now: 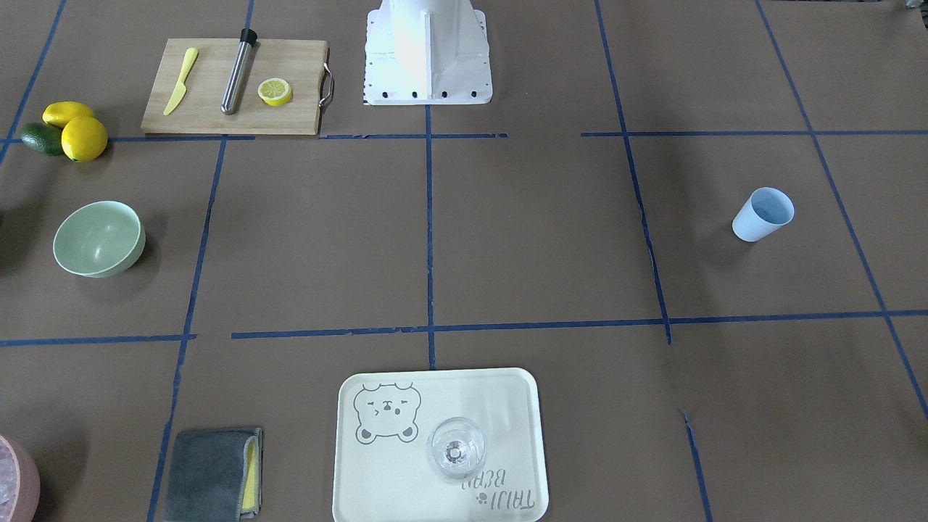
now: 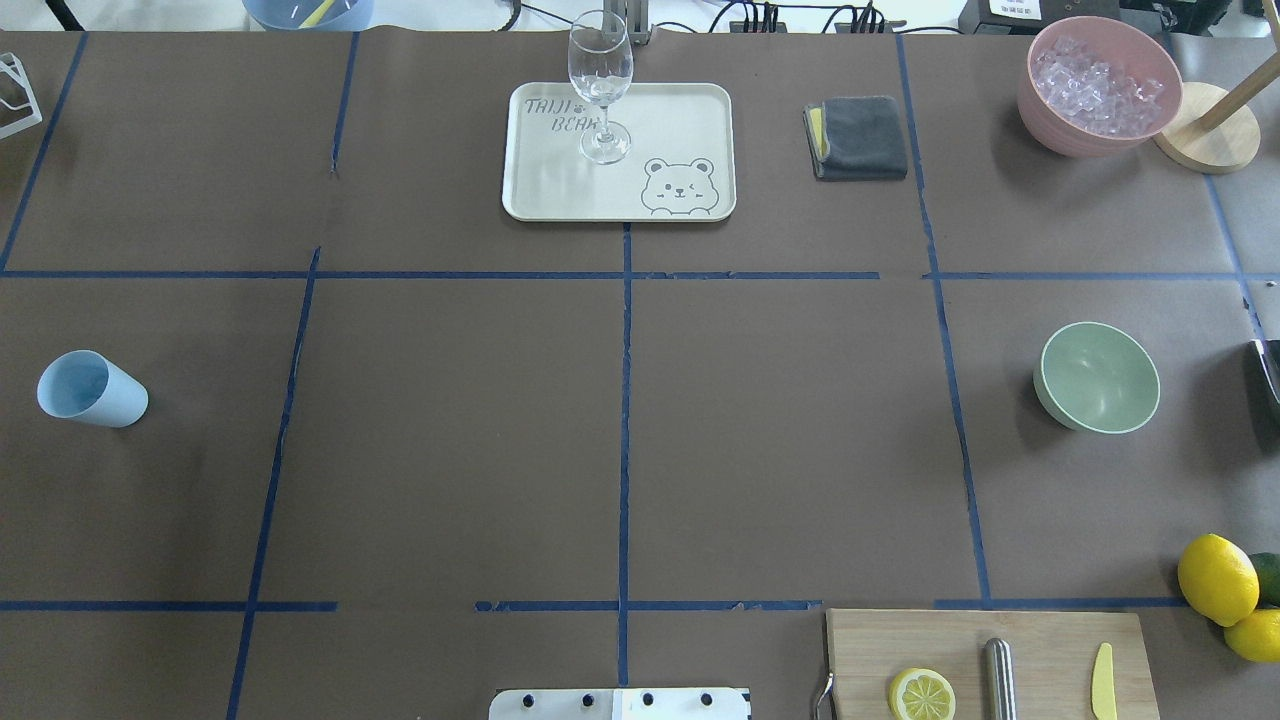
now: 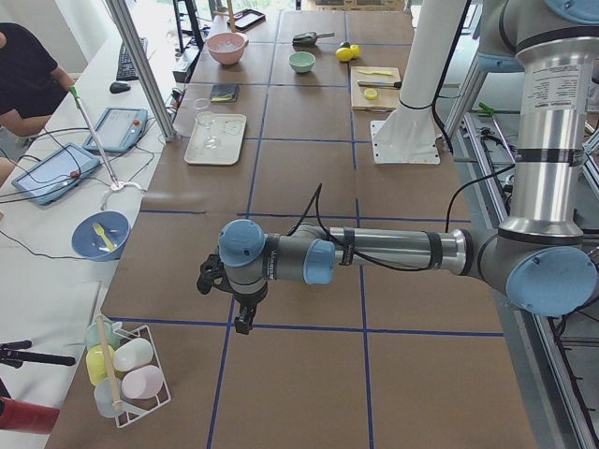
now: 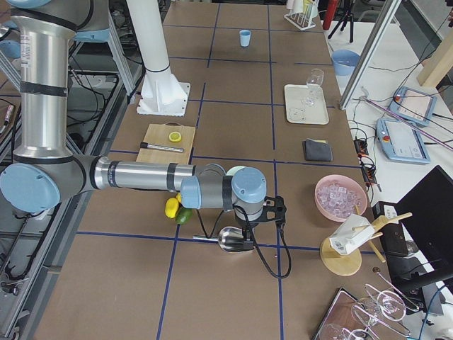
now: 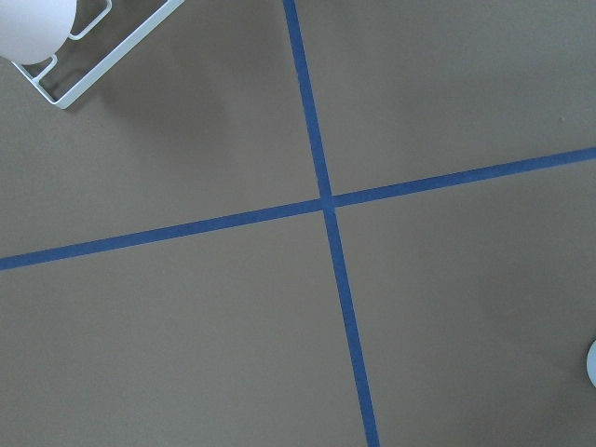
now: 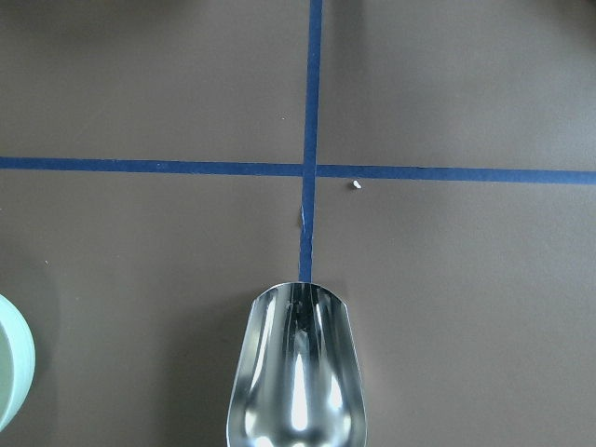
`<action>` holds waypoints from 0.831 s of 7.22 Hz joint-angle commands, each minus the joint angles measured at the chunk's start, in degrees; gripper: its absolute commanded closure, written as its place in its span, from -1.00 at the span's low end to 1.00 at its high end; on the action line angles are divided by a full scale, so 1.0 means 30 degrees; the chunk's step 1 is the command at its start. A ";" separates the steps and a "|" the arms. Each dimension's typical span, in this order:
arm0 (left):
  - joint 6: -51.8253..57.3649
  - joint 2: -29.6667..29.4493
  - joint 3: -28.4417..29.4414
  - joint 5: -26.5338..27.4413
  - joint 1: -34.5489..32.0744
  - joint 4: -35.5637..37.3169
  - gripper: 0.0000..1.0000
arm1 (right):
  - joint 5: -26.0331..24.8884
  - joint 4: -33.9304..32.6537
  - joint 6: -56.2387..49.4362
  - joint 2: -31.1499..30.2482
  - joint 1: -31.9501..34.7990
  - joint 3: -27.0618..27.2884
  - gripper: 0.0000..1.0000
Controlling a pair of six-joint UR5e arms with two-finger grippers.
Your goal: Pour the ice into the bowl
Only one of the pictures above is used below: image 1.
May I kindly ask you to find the light blue cup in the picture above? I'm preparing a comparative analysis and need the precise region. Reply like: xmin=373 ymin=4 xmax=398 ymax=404
xmin=732 ymin=187 xmax=795 ymax=242

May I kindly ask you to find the light green bowl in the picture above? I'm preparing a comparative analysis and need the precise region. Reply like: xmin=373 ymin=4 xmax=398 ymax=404
xmin=52 ymin=199 xmax=146 ymax=278

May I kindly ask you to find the pink bowl with ice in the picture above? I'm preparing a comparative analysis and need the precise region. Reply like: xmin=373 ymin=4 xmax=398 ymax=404
xmin=1 ymin=436 xmax=41 ymax=521

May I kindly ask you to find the cream bear tray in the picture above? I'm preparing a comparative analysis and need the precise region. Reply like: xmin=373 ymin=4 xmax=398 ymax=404
xmin=332 ymin=368 xmax=550 ymax=521

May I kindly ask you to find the clear wine glass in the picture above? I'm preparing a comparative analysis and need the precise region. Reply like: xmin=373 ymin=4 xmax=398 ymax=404
xmin=426 ymin=417 xmax=486 ymax=481

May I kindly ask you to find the wooden cutting board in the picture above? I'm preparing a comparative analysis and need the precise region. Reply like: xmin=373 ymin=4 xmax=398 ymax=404
xmin=141 ymin=38 xmax=329 ymax=136

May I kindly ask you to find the lemon slice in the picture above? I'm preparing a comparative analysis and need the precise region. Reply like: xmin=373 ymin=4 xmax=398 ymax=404
xmin=257 ymin=78 xmax=293 ymax=107

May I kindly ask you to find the steel muddler black cap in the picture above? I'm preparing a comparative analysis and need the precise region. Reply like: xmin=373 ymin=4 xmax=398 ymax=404
xmin=220 ymin=28 xmax=257 ymax=115

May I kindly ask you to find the grey yellow cloth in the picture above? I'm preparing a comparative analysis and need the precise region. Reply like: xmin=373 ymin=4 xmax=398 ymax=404
xmin=162 ymin=426 xmax=264 ymax=521

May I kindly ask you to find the yellow plastic knife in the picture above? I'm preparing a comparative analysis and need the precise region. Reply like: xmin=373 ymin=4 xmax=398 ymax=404
xmin=162 ymin=47 xmax=199 ymax=116

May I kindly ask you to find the round yellow lemon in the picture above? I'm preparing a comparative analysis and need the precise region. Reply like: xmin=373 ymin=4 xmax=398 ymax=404
xmin=61 ymin=116 xmax=109 ymax=162

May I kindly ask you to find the oval yellow lemon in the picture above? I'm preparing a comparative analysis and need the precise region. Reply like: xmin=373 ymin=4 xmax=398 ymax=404
xmin=42 ymin=100 xmax=96 ymax=130

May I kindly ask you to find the green avocado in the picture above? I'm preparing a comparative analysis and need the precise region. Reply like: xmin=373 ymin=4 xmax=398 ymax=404
xmin=20 ymin=123 xmax=65 ymax=157

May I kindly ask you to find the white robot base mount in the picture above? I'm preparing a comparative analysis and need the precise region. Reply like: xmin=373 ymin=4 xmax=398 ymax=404
xmin=362 ymin=1 xmax=494 ymax=106

